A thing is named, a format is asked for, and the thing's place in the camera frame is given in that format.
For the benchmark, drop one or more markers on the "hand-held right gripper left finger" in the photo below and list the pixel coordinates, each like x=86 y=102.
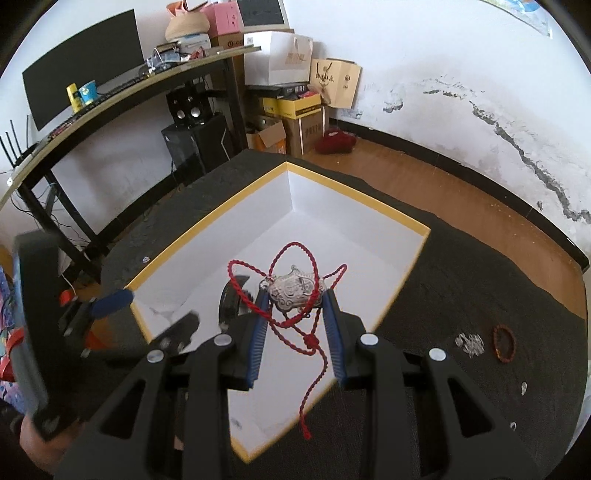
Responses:
x=256 y=332

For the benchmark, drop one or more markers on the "white framed black board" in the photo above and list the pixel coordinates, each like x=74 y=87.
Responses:
x=261 y=11

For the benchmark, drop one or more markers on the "dark red cloth bag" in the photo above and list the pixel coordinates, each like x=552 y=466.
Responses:
x=334 y=143

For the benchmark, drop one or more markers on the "white paper bag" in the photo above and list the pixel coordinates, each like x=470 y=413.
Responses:
x=277 y=57

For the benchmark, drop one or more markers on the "black router with antennas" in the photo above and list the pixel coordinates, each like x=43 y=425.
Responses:
x=18 y=159

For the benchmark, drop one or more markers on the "white printer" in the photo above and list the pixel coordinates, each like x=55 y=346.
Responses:
x=194 y=44

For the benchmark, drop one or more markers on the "black computer monitor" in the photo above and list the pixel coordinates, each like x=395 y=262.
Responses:
x=83 y=60

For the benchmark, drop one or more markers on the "open brown cardboard box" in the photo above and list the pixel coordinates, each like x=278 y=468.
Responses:
x=268 y=136

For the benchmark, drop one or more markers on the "black speaker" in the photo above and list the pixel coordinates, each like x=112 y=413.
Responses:
x=187 y=108

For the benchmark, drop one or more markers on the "brown paper bag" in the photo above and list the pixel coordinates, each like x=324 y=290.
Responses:
x=339 y=83

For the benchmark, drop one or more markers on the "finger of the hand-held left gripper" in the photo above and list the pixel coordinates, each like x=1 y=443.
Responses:
x=180 y=330
x=113 y=302

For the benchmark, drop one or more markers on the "pink box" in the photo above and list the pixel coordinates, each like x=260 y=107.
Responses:
x=224 y=18

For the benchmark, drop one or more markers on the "black keyboard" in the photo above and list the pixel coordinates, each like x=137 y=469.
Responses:
x=111 y=94

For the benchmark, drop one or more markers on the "black patterned table mat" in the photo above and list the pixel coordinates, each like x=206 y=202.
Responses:
x=461 y=277

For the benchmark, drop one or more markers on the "glass desk with black frame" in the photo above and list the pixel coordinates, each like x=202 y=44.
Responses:
x=235 y=115

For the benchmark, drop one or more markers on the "person's left hand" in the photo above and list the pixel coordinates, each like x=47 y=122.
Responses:
x=37 y=447

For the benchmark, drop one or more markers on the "black computer tower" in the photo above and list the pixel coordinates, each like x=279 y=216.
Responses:
x=203 y=143

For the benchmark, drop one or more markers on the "blue paper cup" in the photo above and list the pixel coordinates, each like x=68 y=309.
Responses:
x=87 y=94

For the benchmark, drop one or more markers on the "black wrist watch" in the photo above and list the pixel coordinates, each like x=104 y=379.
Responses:
x=229 y=300

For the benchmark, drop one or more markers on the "yellow and black carton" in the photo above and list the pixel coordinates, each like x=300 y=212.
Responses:
x=295 y=107

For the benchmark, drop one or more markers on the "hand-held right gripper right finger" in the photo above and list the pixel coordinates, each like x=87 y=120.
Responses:
x=334 y=341

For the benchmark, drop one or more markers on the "closed brown cardboard box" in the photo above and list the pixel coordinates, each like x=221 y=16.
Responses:
x=304 y=134

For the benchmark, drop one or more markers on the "yellow cardboard box white inside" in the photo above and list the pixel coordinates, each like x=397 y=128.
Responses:
x=323 y=221

